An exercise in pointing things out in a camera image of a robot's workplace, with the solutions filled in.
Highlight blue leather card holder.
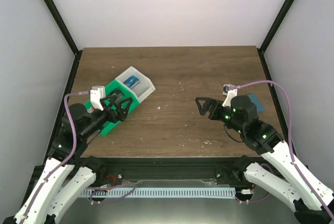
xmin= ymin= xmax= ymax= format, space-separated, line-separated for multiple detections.
xmin=247 ymin=93 xmax=265 ymax=113

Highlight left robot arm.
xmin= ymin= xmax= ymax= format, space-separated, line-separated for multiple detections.
xmin=3 ymin=91 xmax=133 ymax=223

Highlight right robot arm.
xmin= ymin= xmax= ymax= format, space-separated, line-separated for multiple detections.
xmin=195 ymin=96 xmax=333 ymax=223

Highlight blue VIP card stack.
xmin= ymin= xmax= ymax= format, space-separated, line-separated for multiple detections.
xmin=123 ymin=75 xmax=140 ymax=89

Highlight green plastic bin front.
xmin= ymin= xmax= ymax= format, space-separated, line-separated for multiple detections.
xmin=98 ymin=121 xmax=121 ymax=137

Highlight white plastic bin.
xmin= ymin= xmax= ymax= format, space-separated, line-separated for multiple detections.
xmin=115 ymin=66 xmax=156 ymax=104

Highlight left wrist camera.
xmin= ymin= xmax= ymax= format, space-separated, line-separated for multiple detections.
xmin=90 ymin=86 xmax=106 ymax=111

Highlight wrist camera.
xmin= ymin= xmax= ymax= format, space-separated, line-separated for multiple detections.
xmin=222 ymin=84 xmax=237 ymax=107
xmin=90 ymin=86 xmax=106 ymax=111

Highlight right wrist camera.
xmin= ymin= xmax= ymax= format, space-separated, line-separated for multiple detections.
xmin=222 ymin=84 xmax=237 ymax=107

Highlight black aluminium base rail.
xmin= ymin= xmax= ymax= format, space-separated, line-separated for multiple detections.
xmin=99 ymin=157 xmax=244 ymax=186

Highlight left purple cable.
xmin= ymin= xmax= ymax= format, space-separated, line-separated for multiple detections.
xmin=23 ymin=91 xmax=92 ymax=219

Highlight light blue cable duct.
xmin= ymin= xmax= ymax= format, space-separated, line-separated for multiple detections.
xmin=80 ymin=187 xmax=236 ymax=199

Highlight left black frame post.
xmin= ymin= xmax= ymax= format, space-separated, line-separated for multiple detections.
xmin=28 ymin=0 xmax=80 ymax=55

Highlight black frame post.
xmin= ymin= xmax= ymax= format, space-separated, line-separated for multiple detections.
xmin=259 ymin=0 xmax=311 ymax=52
xmin=28 ymin=0 xmax=80 ymax=55

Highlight right black frame post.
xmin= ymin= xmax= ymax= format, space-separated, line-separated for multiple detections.
xmin=259 ymin=0 xmax=311 ymax=52

